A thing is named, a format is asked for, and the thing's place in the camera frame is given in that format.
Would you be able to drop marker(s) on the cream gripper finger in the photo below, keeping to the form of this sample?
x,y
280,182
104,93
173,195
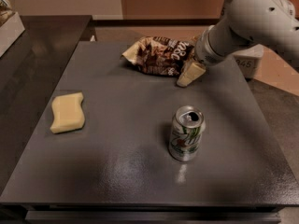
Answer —
x,y
191,71

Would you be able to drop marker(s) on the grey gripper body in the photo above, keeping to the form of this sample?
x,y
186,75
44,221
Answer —
x,y
205,49

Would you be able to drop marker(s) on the brown chip bag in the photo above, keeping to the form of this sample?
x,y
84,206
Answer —
x,y
159,56

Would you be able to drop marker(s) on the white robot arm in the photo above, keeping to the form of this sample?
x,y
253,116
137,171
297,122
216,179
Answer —
x,y
245,24

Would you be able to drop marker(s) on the silver green 7up can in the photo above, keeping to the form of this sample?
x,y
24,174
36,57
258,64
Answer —
x,y
188,124

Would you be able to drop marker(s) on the snack bag on box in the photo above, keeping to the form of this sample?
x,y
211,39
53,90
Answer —
x,y
6,11

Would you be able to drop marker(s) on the white labelled box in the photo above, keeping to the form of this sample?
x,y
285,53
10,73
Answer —
x,y
249,60

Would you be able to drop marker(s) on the yellow sponge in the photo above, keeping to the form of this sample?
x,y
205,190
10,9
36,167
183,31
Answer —
x,y
67,113

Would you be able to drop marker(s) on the dark side table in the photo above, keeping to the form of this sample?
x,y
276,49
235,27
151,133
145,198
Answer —
x,y
29,73

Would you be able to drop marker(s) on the white box at left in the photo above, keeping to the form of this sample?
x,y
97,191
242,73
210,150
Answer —
x,y
10,32

